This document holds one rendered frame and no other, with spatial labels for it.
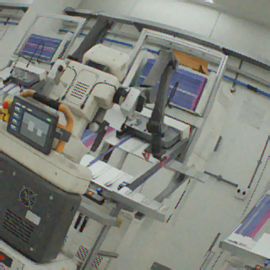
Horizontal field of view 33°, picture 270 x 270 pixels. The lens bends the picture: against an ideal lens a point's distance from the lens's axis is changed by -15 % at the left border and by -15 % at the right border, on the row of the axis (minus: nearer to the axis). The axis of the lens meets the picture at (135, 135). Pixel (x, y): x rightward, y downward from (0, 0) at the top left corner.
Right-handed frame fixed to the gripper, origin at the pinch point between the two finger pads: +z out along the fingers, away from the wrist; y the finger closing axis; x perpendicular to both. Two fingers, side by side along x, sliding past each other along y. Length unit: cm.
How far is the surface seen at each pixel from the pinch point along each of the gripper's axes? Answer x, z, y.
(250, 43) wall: -258, 16, 40
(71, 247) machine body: 35, 78, 43
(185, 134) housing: -48, 11, 8
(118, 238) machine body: 19, 57, 12
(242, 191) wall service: -142, 119, -14
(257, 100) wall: -211, 59, 10
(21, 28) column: -191, 49, 346
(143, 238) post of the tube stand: 29.6, 31.6, -14.4
